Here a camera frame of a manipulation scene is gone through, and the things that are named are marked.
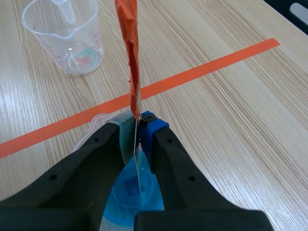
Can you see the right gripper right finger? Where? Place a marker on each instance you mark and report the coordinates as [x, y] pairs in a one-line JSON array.
[[183, 187]]

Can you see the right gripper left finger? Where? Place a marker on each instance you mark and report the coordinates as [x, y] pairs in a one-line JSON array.
[[77, 178]]

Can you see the clear beaker with blue liquid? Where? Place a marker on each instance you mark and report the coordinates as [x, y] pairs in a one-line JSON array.
[[134, 187]]

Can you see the empty clear plastic beaker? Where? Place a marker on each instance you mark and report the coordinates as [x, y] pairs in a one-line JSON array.
[[68, 38]]

